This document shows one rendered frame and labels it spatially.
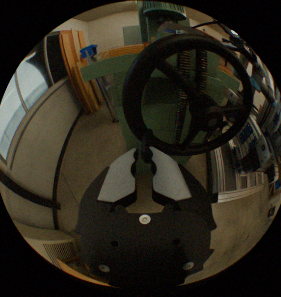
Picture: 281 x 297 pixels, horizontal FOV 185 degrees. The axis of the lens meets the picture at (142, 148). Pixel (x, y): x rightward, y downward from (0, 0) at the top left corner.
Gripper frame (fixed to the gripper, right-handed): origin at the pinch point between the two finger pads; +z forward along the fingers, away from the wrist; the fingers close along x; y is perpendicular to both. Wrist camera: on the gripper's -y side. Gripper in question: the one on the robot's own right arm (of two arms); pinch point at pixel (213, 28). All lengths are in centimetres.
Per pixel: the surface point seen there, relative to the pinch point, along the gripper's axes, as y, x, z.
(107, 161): -20, 109, 64
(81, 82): -112, 38, 116
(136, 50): -16.6, 17.4, 25.1
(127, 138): -4, 58, 32
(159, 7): -7.5, -8.9, 16.0
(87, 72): -1.4, 22.8, 40.0
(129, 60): -1.4, 22.6, 26.8
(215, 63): 8.3, 19.6, 7.0
